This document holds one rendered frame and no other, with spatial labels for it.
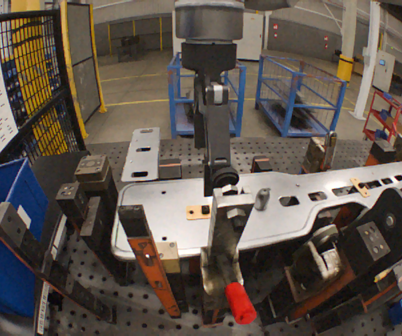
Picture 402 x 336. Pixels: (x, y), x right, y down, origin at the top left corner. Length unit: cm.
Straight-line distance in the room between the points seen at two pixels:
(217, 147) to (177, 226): 24
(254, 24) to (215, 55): 828
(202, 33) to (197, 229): 35
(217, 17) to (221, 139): 14
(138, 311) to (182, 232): 35
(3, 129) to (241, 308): 67
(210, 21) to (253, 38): 829
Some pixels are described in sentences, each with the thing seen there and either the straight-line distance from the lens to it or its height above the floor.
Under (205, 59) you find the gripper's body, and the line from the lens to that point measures 27.
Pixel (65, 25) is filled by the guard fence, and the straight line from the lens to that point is 295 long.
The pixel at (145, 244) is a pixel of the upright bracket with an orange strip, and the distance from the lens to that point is 26.
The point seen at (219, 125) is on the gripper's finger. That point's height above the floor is 124.
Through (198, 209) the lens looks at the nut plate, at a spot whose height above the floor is 100.
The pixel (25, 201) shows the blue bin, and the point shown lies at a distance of 47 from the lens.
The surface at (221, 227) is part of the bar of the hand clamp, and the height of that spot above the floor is 117.
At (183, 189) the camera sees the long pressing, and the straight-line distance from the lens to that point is 51.
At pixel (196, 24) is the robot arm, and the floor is 136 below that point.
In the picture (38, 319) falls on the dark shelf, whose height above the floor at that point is 102.
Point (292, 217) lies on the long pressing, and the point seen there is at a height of 100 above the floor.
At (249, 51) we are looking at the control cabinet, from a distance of 855.
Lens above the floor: 136
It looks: 38 degrees down
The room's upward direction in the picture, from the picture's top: straight up
